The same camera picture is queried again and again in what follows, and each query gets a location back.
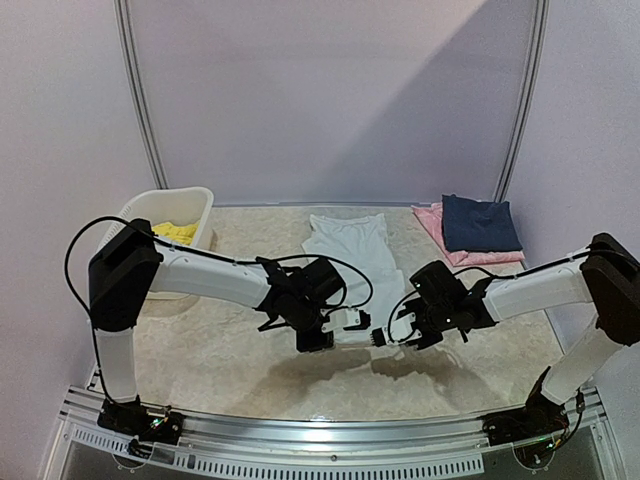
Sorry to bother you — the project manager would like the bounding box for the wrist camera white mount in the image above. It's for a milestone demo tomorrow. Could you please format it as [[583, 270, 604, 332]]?
[[370, 313, 422, 347], [321, 307, 371, 333]]

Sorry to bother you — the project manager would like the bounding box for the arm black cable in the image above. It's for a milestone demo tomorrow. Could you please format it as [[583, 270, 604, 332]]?
[[62, 214, 374, 321], [387, 247, 601, 346]]

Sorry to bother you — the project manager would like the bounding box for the front aluminium rail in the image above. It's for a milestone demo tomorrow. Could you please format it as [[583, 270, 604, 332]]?
[[44, 387, 623, 479]]

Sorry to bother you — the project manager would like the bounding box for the aluminium frame post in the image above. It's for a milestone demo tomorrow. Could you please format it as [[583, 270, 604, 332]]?
[[114, 0, 169, 189], [493, 0, 550, 202]]

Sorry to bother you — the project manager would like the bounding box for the white t-shirt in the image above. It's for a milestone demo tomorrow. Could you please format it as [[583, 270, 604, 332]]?
[[302, 213, 406, 330]]

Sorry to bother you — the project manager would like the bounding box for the folded navy blue garment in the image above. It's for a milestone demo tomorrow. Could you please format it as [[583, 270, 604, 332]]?
[[442, 195, 522, 253]]

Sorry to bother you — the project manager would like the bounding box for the yellow garment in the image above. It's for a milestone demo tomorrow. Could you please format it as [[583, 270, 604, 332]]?
[[152, 222, 199, 246]]

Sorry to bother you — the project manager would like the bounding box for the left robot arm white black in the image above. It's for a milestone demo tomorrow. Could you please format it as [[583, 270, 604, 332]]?
[[88, 219, 346, 434]]

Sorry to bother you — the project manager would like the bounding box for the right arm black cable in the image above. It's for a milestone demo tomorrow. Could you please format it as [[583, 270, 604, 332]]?
[[387, 247, 601, 346]]

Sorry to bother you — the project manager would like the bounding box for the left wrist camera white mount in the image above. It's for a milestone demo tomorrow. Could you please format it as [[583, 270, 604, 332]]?
[[321, 307, 371, 333]]

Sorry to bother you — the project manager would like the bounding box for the white plastic laundry basket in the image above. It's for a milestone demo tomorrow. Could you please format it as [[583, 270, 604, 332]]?
[[89, 187, 214, 307]]

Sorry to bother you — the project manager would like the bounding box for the folded pink garment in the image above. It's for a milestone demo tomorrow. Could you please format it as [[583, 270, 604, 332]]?
[[412, 203, 525, 267]]

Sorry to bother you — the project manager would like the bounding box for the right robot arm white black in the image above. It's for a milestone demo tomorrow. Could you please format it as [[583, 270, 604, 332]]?
[[398, 233, 639, 436]]

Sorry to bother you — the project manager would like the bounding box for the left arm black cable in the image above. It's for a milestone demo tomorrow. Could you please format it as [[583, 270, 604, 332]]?
[[62, 214, 374, 321]]

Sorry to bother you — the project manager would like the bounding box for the right aluminium frame post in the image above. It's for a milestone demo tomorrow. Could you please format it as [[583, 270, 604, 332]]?
[[493, 0, 550, 202]]

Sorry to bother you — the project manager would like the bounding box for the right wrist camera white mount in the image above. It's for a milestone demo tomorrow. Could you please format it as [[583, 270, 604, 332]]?
[[370, 313, 422, 347]]

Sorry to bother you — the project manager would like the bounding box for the left aluminium frame post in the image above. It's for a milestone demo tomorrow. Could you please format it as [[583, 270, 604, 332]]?
[[114, 0, 169, 189]]

